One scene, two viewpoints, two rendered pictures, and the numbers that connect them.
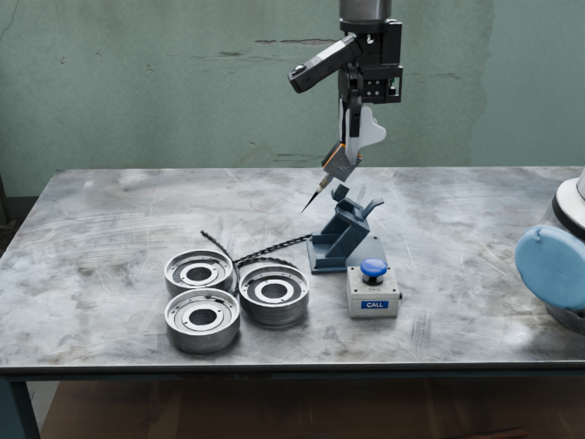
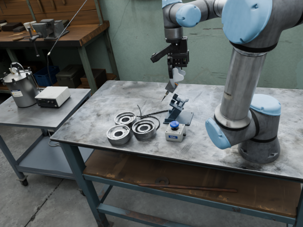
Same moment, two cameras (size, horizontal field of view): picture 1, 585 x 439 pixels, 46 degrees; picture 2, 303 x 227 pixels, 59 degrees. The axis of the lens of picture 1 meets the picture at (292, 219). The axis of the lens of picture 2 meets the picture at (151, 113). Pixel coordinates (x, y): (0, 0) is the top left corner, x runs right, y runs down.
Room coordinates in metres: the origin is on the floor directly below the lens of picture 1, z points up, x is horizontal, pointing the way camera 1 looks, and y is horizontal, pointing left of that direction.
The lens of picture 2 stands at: (-0.01, -0.47, 1.56)
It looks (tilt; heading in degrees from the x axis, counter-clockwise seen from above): 34 degrees down; 28
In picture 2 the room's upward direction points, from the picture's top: 10 degrees counter-clockwise
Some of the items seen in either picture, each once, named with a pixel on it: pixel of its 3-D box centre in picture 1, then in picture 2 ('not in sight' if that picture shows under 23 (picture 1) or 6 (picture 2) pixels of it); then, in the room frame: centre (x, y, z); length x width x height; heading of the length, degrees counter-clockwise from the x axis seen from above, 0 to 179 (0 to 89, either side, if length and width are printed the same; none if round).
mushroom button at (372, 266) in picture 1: (373, 276); (174, 127); (0.84, -0.12, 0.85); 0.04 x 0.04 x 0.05
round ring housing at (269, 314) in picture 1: (274, 295); (144, 129); (0.83, 0.03, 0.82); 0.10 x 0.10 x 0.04
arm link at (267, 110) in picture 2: not in sight; (260, 115); (0.82, -0.46, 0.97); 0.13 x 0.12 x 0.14; 134
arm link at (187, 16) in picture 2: not in sight; (189, 14); (0.95, -0.19, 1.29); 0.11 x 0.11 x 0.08; 44
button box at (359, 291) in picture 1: (375, 290); (176, 132); (0.84, -0.13, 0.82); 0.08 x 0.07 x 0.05; 91
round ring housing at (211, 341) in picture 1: (203, 321); (118, 135); (0.77, 0.13, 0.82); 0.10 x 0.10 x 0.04
